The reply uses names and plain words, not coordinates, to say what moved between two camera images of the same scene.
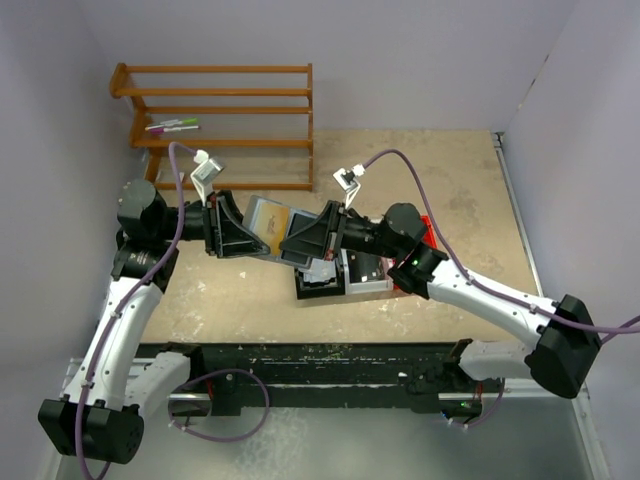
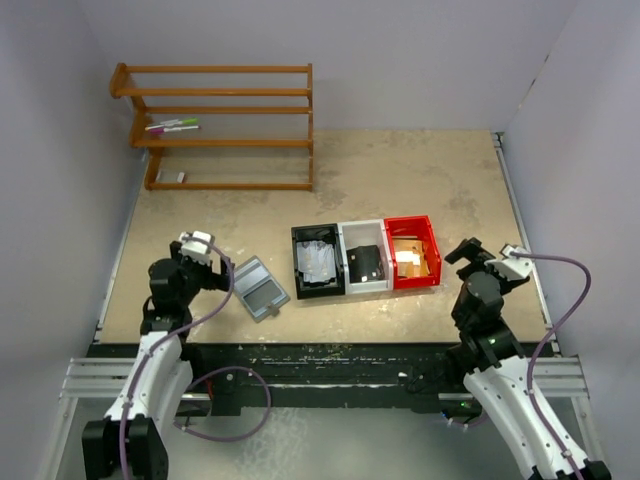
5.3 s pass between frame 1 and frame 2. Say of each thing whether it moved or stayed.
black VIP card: stayed
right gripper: moved
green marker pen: stayed
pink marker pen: stayed
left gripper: moved
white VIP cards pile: stayed
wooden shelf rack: stayed
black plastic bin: stayed
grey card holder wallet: moved
